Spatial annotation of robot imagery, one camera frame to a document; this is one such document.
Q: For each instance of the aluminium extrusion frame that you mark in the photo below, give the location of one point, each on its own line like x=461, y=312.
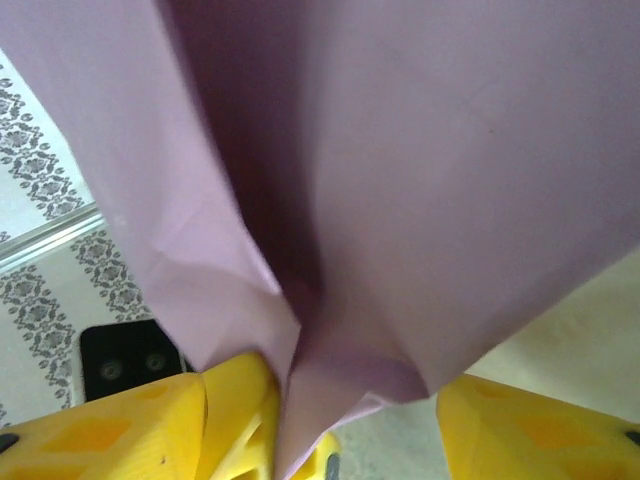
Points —
x=50, y=235

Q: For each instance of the pink purple wrapping paper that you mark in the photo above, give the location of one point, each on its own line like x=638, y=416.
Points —
x=400, y=175

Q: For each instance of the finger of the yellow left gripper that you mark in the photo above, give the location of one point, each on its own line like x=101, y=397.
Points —
x=325, y=465
x=235, y=400

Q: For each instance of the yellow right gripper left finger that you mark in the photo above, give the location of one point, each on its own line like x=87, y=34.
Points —
x=100, y=440

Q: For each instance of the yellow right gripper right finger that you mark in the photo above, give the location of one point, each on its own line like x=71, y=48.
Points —
x=540, y=440

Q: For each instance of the black alarm clock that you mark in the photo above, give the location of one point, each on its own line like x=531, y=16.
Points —
x=125, y=350

